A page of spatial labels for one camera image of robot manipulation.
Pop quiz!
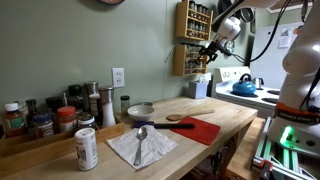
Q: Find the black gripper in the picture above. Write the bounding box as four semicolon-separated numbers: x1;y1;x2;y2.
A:
199;41;224;65

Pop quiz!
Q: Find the wooden spice rack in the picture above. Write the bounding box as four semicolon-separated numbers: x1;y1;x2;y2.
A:
175;0;214;42
173;44;208;77

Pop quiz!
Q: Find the black cap bottle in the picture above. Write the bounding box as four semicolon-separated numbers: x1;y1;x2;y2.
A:
45;96;64;116

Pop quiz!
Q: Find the dark glass bottle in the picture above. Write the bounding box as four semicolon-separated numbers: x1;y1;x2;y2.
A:
25;98;40;134

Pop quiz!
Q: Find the wooden spice tray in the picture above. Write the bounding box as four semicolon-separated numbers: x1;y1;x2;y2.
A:
0;114;127;178

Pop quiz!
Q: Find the amber bottle white cap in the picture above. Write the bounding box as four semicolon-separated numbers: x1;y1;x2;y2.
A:
3;102;27;138

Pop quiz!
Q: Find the blue decorative plate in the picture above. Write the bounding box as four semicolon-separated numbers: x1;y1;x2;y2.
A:
227;39;236;56

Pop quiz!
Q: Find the blue tissue box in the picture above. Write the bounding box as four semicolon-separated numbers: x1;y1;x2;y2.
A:
188;79;209;100

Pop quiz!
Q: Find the white stove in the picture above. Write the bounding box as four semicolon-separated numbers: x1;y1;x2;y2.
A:
210;65;284;119

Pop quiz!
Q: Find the blue kettle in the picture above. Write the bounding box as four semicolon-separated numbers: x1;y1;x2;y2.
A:
232;73;258;97

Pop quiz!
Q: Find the hanging steel pan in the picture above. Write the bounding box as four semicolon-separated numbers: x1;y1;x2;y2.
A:
239;6;256;24

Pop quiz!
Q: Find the small silver pot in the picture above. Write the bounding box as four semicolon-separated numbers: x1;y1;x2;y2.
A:
253;77;265;90

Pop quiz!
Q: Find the white refrigerator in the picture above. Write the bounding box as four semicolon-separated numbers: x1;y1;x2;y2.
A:
249;21;306;91

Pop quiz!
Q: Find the wooden spoon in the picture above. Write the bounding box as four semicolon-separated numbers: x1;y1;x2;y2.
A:
165;109;216;122

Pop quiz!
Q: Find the red silicone mat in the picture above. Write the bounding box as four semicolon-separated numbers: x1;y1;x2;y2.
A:
169;116;222;147

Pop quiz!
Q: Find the paper note on refrigerator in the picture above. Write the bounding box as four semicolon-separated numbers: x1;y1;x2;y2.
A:
278;27;292;49

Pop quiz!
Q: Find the white ceramic bowl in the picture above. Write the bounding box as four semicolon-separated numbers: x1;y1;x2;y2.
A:
126;104;156;122

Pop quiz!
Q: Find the small jar black lid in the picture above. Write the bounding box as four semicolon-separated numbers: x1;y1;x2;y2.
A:
120;95;131;116

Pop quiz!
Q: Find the metal spoon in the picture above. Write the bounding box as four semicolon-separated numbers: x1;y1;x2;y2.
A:
133;126;149;167

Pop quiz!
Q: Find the white paper napkin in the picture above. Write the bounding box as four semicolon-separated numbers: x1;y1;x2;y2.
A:
106;124;179;171

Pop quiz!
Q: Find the steel and white grinder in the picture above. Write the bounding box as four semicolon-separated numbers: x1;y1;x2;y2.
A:
98;86;117;129

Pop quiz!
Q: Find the white lid jar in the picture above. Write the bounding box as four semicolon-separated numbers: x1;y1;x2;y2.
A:
77;114;98;131

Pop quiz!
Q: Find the black pepper grinder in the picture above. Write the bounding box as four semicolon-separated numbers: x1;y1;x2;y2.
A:
67;84;85;111

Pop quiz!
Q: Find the white shaker canister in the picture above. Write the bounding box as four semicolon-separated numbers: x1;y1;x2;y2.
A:
73;127;99;172

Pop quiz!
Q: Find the red lid jar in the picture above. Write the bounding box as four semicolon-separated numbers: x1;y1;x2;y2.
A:
55;105;78;134

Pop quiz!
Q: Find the blue lid jar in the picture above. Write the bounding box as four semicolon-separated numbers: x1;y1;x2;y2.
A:
33;112;55;139

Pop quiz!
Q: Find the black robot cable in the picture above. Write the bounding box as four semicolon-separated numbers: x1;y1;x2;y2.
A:
229;0;293;64

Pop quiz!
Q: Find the black handled spatula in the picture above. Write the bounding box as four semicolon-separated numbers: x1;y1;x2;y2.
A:
132;120;196;130

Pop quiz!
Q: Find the white wall outlet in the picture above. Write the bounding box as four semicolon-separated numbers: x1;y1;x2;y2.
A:
111;67;125;88

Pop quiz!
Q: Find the round patterned wall plate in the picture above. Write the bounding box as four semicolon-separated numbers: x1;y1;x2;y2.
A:
97;0;126;6

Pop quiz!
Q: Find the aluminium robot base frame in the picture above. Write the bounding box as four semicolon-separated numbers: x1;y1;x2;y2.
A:
251;116;320;180

